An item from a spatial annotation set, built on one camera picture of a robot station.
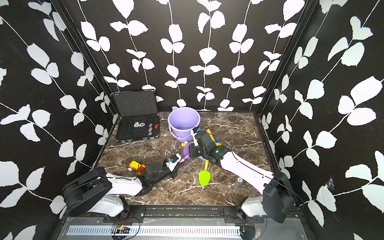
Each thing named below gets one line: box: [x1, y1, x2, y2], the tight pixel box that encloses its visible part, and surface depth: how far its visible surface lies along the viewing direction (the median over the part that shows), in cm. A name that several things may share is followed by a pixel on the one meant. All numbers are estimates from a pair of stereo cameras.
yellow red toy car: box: [127, 160, 146, 176], surface depth 88 cm
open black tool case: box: [110, 89, 160, 146], surface depth 109 cm
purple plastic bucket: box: [168, 107, 201, 143], surface depth 100 cm
